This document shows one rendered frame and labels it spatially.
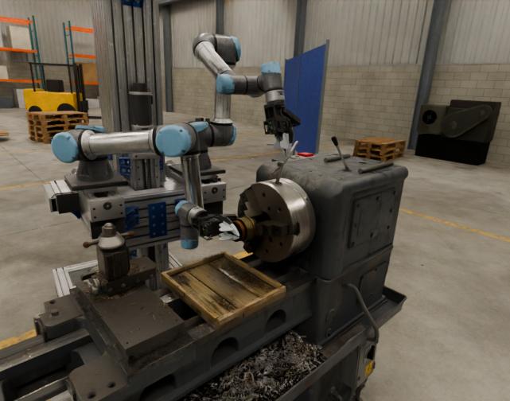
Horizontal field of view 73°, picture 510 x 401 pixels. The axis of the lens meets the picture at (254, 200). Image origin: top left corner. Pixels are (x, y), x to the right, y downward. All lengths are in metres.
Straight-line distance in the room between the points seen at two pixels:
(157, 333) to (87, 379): 0.18
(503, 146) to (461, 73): 2.23
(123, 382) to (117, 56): 1.36
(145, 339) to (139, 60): 1.30
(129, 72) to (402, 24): 10.91
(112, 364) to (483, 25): 11.19
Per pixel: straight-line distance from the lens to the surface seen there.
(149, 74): 1.85
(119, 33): 1.83
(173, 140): 1.30
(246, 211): 1.28
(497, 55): 11.24
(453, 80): 11.40
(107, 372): 1.00
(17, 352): 1.24
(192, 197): 1.50
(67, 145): 1.48
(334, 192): 1.28
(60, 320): 1.20
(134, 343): 0.95
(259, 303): 1.20
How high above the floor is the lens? 1.57
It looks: 18 degrees down
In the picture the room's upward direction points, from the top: 3 degrees clockwise
